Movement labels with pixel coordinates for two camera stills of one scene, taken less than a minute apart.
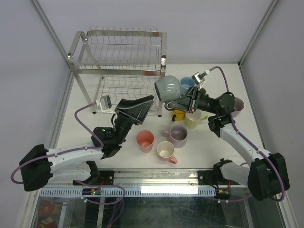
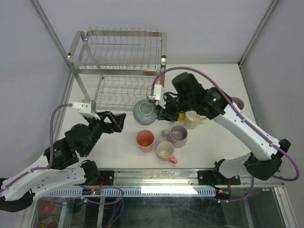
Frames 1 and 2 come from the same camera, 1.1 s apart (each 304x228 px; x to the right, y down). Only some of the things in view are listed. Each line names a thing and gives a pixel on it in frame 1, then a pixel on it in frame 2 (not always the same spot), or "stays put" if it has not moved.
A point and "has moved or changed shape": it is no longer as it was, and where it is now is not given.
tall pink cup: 145,139 stays put
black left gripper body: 124,122 to 100,126
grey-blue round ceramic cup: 168,88 has moved or changed shape
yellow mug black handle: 178,115 stays put
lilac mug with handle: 177,135 stays put
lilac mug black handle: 238,106 stays put
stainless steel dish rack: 121,62 stays put
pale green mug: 192,119 stays put
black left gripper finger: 139,112 to 118,126
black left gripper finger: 123,103 to 116,118
